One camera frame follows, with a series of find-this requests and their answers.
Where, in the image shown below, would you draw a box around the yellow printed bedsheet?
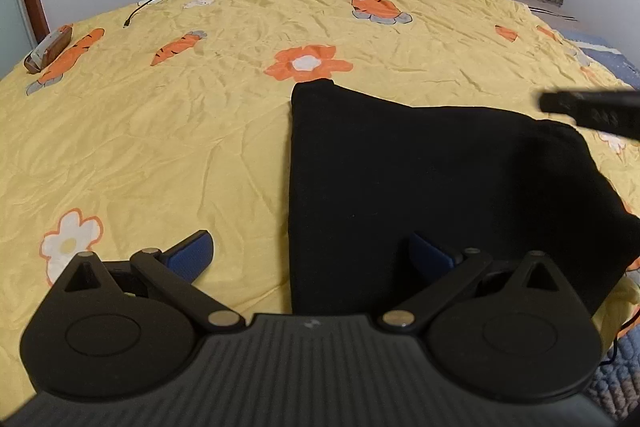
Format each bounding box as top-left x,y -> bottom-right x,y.
0,0 -> 640,340

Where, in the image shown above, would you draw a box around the black pants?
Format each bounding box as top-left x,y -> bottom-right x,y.
287,79 -> 640,320

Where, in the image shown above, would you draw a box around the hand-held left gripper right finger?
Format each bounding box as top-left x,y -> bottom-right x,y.
377,233 -> 568,334

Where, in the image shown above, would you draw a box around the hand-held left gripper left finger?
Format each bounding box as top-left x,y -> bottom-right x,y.
50,231 -> 247,334

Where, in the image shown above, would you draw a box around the blue grey knitted blanket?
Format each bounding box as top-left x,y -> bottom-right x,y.
560,24 -> 640,423

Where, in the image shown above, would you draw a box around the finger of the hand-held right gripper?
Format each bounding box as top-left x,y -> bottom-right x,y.
539,89 -> 640,134

